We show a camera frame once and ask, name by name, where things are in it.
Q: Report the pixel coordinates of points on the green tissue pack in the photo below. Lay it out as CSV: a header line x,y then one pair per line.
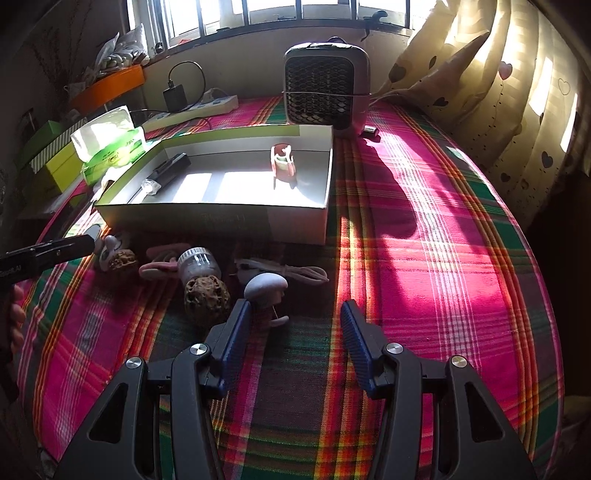
x,y
111,143

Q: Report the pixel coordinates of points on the white mushroom-shaped gadget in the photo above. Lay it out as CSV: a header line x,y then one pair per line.
x,y
263,288

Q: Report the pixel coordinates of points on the dried twig bunch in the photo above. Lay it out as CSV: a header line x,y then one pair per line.
x,y
44,55

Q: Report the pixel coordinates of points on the person's left hand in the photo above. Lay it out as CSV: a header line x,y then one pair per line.
x,y
17,314

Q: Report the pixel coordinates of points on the cream heart-print curtain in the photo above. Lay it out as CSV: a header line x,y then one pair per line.
x,y
508,92

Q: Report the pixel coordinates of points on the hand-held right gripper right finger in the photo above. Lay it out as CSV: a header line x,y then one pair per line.
x,y
358,341

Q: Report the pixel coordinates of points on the small black adapter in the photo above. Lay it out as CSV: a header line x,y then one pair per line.
x,y
371,131

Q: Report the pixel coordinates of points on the pink plaid blanket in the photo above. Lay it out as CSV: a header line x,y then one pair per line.
x,y
415,277

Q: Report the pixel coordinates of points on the green striped box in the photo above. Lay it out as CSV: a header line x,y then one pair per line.
x,y
46,138

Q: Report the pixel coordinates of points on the yellow-green box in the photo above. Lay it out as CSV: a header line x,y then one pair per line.
x,y
57,173

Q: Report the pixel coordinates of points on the pile of plastic bags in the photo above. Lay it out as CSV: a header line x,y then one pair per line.
x,y
117,50

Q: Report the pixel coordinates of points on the pink ear-hook earphones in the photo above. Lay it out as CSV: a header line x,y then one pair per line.
x,y
159,268

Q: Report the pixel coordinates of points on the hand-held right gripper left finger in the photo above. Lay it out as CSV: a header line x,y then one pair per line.
x,y
235,332

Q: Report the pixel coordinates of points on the brown walnut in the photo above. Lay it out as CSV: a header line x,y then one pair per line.
x,y
122,261
205,295

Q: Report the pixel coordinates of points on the pink clip toy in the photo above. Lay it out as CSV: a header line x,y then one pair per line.
x,y
281,161

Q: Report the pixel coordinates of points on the small clear plastic piece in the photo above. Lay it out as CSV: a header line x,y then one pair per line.
x,y
150,185

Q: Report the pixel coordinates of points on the black rectangular gadget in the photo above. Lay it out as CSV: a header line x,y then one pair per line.
x,y
171,165

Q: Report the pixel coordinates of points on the grey desktop fan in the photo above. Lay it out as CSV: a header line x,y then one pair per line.
x,y
323,87

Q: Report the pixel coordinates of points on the barred window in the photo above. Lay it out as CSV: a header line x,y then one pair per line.
x,y
272,11

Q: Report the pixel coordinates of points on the small clear jar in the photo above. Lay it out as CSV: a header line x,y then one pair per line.
x,y
198,263

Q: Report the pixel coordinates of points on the white power strip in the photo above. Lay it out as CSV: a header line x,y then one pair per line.
x,y
212,104

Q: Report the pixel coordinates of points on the black charger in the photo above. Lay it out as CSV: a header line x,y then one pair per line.
x,y
174,97

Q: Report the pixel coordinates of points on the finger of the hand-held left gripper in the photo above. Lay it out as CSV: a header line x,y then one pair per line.
x,y
55,249

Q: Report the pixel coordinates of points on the orange tray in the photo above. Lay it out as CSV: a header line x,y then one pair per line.
x,y
108,87

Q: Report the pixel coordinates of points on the white cardboard box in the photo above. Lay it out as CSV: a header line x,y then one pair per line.
x,y
207,221

